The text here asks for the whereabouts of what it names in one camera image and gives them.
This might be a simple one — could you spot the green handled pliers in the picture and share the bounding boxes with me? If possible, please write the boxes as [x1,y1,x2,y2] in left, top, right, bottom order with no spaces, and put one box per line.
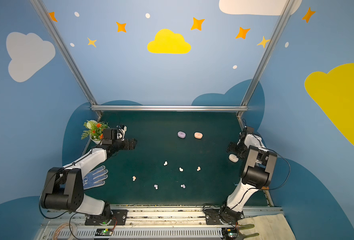
[235,223,260,240]

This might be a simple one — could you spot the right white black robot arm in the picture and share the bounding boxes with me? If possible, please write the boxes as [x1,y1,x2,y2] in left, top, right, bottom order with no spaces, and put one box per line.
[220,127,277,221]

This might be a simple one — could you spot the left green controller board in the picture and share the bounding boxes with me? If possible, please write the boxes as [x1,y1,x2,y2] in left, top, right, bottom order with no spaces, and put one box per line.
[95,229,113,237]

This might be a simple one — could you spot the blue dotted work glove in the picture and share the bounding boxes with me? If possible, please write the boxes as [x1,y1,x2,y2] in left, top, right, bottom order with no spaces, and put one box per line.
[83,166,108,190]

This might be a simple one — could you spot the beige cloth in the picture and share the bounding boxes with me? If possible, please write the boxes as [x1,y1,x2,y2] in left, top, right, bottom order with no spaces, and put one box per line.
[237,214,296,240]

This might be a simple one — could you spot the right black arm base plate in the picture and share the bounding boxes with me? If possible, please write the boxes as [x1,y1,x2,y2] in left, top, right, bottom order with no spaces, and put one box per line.
[203,208,245,226]

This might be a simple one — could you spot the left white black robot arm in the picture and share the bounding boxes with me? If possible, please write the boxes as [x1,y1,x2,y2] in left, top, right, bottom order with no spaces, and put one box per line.
[40,139,137,219]

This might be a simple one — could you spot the pink earbud charging case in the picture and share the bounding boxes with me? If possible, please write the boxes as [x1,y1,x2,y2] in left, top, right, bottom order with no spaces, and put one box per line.
[194,132,203,139]

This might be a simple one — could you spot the right green controller board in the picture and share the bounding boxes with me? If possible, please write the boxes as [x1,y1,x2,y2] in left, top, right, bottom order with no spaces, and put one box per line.
[222,228,239,240]

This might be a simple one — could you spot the purple earbud charging case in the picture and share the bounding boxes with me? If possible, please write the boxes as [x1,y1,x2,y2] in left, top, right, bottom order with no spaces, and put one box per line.
[178,131,186,139]

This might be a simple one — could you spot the white pot with flowers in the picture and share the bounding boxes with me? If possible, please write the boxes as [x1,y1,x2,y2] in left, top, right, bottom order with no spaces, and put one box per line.
[81,120,109,145]

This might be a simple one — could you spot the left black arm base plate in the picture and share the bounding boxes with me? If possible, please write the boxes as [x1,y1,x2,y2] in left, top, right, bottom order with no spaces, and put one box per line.
[85,209,128,226]

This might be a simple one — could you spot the white earbud charging case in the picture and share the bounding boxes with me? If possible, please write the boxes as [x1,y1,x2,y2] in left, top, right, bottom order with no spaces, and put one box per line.
[229,154,239,163]

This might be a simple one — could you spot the green controller board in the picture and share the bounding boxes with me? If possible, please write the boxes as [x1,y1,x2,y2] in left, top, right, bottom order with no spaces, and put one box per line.
[95,229,113,237]
[222,228,239,240]

